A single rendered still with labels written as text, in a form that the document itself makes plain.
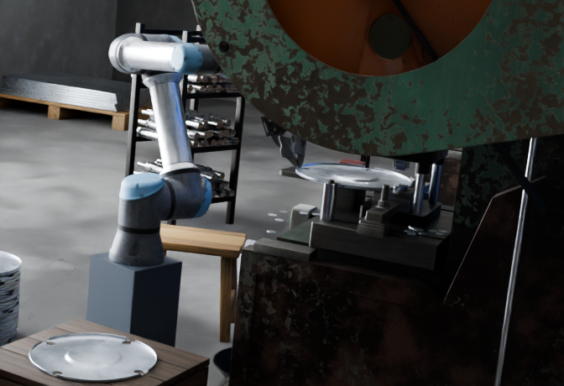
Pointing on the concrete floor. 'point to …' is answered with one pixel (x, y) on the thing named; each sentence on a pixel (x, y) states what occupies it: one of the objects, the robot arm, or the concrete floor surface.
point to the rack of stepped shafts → (201, 82)
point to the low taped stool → (206, 241)
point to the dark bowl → (222, 360)
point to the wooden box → (9, 376)
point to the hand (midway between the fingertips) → (299, 162)
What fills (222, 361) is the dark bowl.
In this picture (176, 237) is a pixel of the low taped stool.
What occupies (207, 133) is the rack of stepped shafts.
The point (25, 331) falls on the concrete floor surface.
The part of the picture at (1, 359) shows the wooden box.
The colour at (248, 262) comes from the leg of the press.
